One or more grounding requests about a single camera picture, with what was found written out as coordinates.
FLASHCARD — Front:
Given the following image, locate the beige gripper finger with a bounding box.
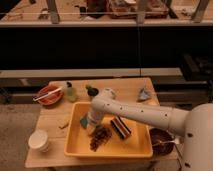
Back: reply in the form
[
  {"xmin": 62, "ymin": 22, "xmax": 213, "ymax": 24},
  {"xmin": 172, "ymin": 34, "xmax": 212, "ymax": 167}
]
[{"xmin": 86, "ymin": 123, "xmax": 97, "ymax": 135}]

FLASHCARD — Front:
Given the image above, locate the green sponge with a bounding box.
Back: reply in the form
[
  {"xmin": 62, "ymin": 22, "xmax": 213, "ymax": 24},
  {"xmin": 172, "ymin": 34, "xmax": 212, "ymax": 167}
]
[{"xmin": 80, "ymin": 115, "xmax": 88, "ymax": 129}]

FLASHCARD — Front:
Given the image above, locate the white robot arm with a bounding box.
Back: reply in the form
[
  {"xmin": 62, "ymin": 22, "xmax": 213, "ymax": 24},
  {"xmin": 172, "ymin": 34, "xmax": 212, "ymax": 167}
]
[{"xmin": 87, "ymin": 89, "xmax": 213, "ymax": 171}]

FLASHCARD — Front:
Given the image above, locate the brown crumbs pile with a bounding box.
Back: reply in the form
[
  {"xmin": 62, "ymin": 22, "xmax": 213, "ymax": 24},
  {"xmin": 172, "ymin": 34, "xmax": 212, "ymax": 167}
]
[{"xmin": 90, "ymin": 126, "xmax": 112, "ymax": 152}]

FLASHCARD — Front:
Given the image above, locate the yellow food piece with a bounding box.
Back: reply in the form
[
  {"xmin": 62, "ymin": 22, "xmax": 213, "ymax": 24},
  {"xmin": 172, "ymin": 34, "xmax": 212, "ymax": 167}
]
[{"xmin": 59, "ymin": 122, "xmax": 69, "ymax": 130}]

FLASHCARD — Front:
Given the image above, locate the dark green bottle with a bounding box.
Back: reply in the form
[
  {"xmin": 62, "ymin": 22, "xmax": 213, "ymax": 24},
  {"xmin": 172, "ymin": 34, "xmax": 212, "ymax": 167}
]
[{"xmin": 86, "ymin": 85, "xmax": 99, "ymax": 99}]

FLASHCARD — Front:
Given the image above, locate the yellow plastic tub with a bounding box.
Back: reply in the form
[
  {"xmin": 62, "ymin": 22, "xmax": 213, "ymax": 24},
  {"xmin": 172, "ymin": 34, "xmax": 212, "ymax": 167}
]
[{"xmin": 64, "ymin": 102, "xmax": 153, "ymax": 158}]

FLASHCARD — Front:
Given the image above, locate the green soap bottle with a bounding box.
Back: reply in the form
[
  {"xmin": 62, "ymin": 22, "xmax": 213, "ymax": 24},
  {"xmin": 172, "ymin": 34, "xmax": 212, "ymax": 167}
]
[{"xmin": 66, "ymin": 82, "xmax": 77, "ymax": 102}]

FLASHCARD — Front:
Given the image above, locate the red bowl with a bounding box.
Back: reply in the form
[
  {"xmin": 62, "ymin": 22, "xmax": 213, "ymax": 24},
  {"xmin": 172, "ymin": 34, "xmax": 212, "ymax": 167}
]
[{"xmin": 35, "ymin": 85, "xmax": 63, "ymax": 106}]

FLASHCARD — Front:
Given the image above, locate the wooden table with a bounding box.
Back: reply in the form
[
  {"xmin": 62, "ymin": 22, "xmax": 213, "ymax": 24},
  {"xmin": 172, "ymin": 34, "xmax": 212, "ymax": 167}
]
[{"xmin": 25, "ymin": 78, "xmax": 178, "ymax": 168}]

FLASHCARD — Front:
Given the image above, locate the white paper cup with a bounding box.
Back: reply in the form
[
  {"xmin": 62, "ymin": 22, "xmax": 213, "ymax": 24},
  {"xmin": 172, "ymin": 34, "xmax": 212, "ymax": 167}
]
[{"xmin": 28, "ymin": 130, "xmax": 49, "ymax": 152}]

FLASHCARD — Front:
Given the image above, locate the grey crumpled cloth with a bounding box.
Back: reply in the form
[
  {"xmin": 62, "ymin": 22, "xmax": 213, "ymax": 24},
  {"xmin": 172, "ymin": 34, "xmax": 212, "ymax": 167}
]
[{"xmin": 137, "ymin": 87, "xmax": 151, "ymax": 102}]

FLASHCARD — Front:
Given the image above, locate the dark brown bowl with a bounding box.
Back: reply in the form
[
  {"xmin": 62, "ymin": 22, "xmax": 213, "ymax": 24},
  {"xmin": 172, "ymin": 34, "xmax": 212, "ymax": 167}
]
[{"xmin": 149, "ymin": 128, "xmax": 174, "ymax": 156}]

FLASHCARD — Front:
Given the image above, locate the white plastic fork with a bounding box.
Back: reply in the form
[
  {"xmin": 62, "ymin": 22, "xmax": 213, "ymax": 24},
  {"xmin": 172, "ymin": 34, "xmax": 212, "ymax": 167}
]
[{"xmin": 152, "ymin": 139, "xmax": 180, "ymax": 146}]

